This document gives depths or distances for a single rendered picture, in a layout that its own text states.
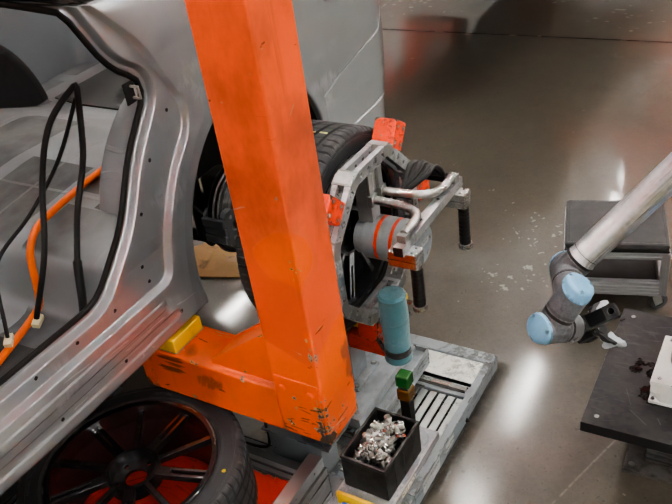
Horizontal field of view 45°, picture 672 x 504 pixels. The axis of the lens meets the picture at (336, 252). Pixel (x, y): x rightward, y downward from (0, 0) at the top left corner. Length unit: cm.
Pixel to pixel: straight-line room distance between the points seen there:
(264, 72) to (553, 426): 183
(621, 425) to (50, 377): 166
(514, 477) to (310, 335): 110
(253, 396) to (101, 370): 43
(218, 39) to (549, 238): 257
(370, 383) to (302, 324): 92
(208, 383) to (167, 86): 87
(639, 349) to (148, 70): 182
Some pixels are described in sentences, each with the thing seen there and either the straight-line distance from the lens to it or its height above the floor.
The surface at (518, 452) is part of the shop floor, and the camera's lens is 300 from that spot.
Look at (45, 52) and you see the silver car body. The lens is 430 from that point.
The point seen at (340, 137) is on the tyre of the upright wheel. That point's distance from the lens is 242.
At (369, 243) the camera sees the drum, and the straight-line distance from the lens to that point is 248.
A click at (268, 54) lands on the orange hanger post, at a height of 164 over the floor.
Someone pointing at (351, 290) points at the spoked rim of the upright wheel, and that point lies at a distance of 266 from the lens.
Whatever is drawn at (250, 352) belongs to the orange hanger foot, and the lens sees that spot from 230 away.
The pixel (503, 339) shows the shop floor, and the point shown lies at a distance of 343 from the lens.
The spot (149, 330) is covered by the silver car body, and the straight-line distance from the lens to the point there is 239.
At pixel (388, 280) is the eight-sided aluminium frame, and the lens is 274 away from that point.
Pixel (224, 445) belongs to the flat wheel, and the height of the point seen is 50.
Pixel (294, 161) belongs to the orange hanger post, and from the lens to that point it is 187.
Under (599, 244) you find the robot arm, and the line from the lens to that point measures 243.
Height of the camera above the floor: 221
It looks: 33 degrees down
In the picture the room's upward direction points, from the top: 9 degrees counter-clockwise
